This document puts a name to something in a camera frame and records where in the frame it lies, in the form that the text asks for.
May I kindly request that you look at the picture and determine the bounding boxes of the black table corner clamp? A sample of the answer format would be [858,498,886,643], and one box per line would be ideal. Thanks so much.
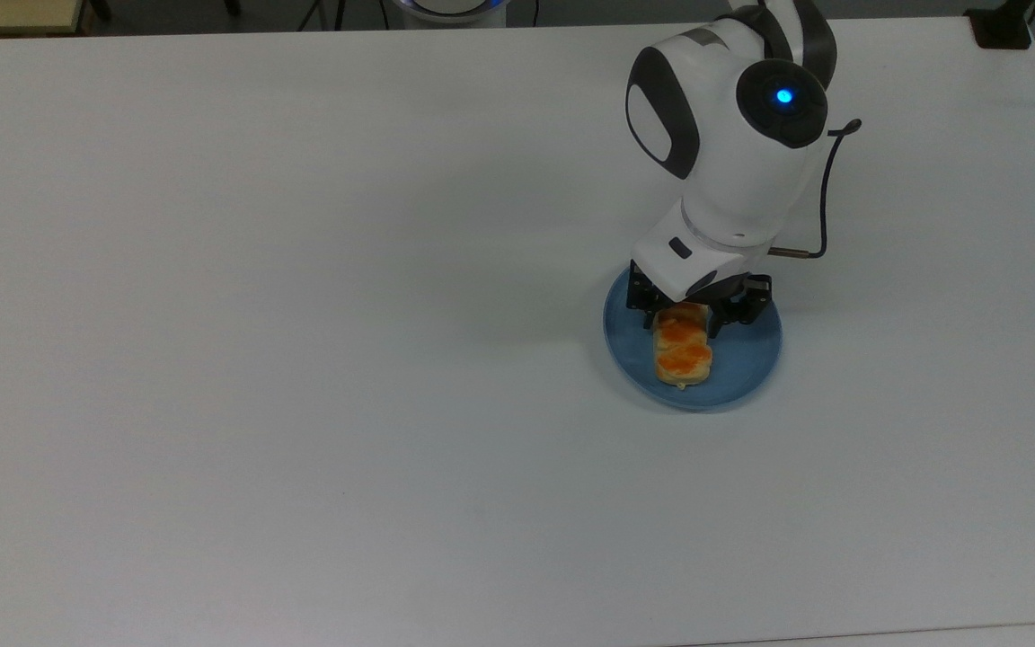
[964,0,1035,51]

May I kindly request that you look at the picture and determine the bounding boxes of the orange glazed bread loaf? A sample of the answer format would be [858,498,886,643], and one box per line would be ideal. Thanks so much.
[652,303,715,392]

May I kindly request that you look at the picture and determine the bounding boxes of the wooden desk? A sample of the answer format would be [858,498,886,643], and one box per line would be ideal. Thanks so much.
[0,0,89,38]

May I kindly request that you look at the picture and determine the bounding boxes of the black tripod legs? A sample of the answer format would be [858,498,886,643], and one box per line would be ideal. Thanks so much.
[296,0,349,32]

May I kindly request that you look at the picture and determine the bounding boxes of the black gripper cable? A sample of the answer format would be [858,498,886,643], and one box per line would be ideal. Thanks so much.
[767,118,863,261]

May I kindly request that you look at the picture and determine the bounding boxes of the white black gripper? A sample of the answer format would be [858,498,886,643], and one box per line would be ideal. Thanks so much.
[625,203,774,340]

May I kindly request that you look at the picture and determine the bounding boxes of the blue round plate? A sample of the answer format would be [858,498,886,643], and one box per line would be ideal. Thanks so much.
[603,264,784,413]

